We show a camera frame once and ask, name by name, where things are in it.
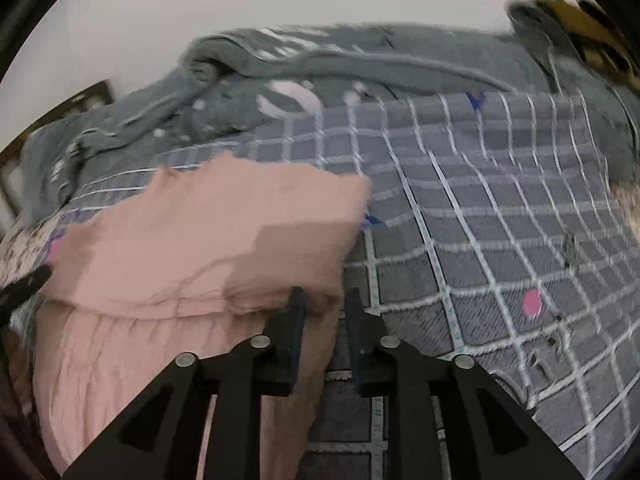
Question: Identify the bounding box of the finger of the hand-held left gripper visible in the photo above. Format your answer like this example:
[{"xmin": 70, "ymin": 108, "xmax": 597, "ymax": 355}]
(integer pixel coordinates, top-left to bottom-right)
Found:
[{"xmin": 0, "ymin": 265, "xmax": 53, "ymax": 313}]

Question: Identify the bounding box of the floral mattress cover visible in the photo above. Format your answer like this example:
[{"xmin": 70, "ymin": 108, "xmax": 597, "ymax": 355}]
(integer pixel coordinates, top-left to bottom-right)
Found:
[{"xmin": 0, "ymin": 210, "xmax": 66, "ymax": 281}]

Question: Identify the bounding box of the dark wooden headboard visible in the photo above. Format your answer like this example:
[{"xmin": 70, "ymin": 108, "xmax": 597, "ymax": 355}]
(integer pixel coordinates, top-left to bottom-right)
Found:
[{"xmin": 0, "ymin": 80, "xmax": 116, "ymax": 221}]

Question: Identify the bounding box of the yellow and black cloth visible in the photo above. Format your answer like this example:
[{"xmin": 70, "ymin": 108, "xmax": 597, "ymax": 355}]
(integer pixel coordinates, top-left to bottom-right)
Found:
[{"xmin": 537, "ymin": 0, "xmax": 640, "ymax": 91}]

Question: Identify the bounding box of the pink knit sweater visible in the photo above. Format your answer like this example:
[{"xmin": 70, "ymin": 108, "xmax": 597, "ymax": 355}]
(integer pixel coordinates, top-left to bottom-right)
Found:
[{"xmin": 32, "ymin": 152, "xmax": 373, "ymax": 480}]

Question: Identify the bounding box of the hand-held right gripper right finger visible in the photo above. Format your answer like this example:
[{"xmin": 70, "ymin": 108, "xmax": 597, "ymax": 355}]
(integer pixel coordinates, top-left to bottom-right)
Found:
[{"xmin": 344, "ymin": 288, "xmax": 584, "ymax": 480}]

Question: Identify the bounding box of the grey-green printed quilt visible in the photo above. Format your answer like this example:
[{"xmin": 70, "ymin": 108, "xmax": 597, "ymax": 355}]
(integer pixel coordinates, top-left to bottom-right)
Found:
[{"xmin": 20, "ymin": 2, "xmax": 640, "ymax": 226}]

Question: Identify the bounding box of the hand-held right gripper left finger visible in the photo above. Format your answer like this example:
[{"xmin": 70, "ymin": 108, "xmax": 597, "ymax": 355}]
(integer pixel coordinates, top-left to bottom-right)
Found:
[{"xmin": 62, "ymin": 287, "xmax": 307, "ymax": 480}]

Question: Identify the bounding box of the grey checked bed sheet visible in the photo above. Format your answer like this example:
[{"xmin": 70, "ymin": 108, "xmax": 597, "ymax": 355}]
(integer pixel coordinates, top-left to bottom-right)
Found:
[{"xmin": 0, "ymin": 92, "xmax": 637, "ymax": 480}]

